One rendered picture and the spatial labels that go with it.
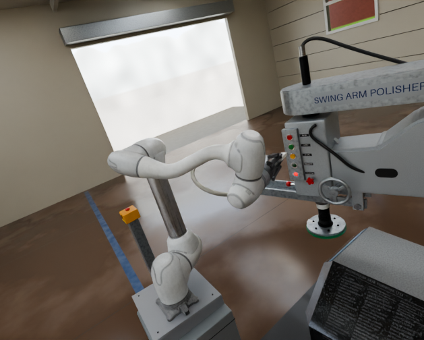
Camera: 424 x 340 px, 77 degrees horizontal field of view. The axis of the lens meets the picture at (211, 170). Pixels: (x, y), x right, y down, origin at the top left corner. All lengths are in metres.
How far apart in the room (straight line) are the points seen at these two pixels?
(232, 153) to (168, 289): 0.77
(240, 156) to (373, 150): 0.64
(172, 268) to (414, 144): 1.17
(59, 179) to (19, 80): 2.24
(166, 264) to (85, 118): 5.94
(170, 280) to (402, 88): 1.25
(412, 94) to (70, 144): 6.60
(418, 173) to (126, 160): 1.21
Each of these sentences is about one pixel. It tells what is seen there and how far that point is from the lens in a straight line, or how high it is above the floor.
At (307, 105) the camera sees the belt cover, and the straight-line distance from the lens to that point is 1.32.
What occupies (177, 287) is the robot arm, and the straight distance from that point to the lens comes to 1.42.
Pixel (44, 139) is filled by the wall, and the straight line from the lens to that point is 7.01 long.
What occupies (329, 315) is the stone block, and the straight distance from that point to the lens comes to 1.59.
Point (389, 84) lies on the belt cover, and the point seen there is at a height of 1.70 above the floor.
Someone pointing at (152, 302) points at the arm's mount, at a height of 0.87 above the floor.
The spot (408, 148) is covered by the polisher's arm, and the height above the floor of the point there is 1.44.
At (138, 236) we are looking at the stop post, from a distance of 2.30.
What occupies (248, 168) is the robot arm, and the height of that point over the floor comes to 1.58.
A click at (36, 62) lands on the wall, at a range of 7.07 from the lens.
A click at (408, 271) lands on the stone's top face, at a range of 1.56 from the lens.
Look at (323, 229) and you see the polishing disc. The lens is 1.69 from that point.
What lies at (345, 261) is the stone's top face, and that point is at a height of 0.87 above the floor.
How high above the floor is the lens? 1.93
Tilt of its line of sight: 21 degrees down
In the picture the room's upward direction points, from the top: 16 degrees counter-clockwise
